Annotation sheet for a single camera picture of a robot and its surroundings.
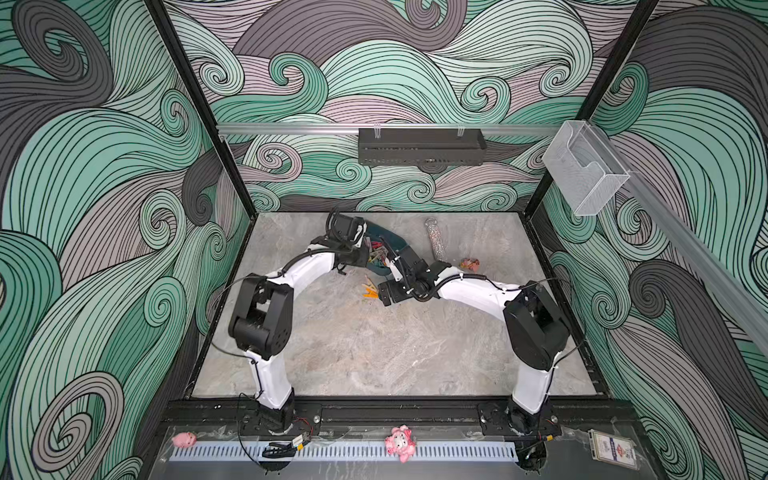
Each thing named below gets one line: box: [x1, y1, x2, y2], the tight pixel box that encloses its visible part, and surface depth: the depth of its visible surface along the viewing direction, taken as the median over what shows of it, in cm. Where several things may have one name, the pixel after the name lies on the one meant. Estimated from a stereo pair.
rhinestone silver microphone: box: [425, 217, 447, 258], surface depth 109 cm
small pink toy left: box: [172, 432, 197, 448], surface depth 70 cm
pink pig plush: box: [384, 424, 417, 464], surface depth 69 cm
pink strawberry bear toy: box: [458, 257, 480, 273], surface depth 103 cm
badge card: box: [588, 429, 640, 471], surface depth 69 cm
